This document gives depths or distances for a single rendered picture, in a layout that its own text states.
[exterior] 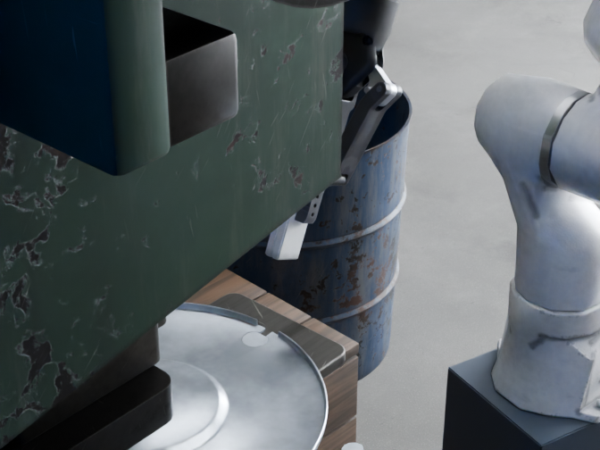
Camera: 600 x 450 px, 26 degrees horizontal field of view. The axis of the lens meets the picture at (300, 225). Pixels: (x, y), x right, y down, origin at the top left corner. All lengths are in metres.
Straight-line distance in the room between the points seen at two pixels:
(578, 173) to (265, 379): 0.49
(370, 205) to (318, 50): 1.43
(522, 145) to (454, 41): 2.34
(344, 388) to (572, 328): 0.46
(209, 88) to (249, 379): 0.59
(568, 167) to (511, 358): 0.28
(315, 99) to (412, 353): 1.72
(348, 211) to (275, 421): 1.13
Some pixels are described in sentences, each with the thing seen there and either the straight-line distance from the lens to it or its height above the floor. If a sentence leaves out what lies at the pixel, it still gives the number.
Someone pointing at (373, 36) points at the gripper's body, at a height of 1.04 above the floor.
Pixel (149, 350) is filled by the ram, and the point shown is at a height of 0.90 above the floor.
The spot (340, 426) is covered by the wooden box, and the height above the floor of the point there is 0.22.
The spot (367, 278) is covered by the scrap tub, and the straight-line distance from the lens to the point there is 2.24.
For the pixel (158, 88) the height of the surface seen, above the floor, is 1.23.
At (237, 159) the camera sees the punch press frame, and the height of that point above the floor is 1.11.
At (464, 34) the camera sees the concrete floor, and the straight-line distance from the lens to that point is 3.84.
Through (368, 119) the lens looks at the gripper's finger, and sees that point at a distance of 1.06.
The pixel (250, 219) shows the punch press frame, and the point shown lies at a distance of 0.73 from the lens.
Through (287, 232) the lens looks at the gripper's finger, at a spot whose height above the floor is 0.88.
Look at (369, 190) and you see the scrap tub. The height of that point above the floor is 0.40.
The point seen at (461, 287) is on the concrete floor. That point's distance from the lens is 2.64.
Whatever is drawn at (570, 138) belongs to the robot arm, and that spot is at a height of 0.81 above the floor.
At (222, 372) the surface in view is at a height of 0.78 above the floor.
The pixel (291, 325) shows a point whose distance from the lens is 1.14.
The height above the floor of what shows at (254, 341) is 0.78.
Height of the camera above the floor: 1.43
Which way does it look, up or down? 30 degrees down
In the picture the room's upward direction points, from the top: straight up
